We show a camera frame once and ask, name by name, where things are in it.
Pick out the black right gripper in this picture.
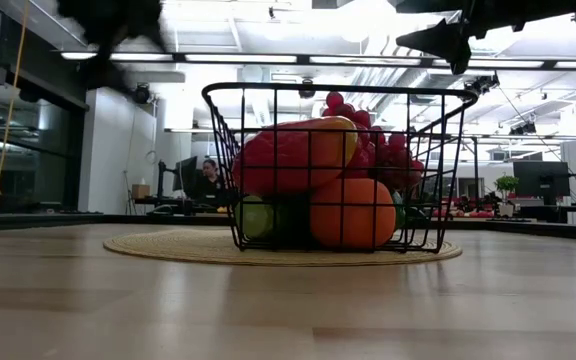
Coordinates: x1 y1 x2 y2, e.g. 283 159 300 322
395 0 576 75

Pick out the red grape bunch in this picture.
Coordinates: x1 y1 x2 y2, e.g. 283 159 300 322
321 91 425 194

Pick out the black wire basket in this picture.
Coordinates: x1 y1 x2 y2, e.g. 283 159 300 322
201 82 479 254

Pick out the red yellow mango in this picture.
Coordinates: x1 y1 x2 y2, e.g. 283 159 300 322
231 115 360 197

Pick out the orange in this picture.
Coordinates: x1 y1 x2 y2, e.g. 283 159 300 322
309 178 398 250

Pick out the green romaine lettuce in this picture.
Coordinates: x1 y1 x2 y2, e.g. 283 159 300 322
234 194 289 240

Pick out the black computer monitor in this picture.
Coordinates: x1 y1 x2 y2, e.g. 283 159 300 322
171 155 199 192
512 160 571 199

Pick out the small potted green plant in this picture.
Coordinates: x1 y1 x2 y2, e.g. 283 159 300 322
494 173 520 219

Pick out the person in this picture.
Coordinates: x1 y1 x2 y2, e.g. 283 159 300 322
195 158 229 204

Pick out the round woven straw placemat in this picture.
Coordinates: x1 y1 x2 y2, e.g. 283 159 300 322
102 227 464 268

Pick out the black ceiling camera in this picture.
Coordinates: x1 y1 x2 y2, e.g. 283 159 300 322
131 82 152 106
298 78 317 100

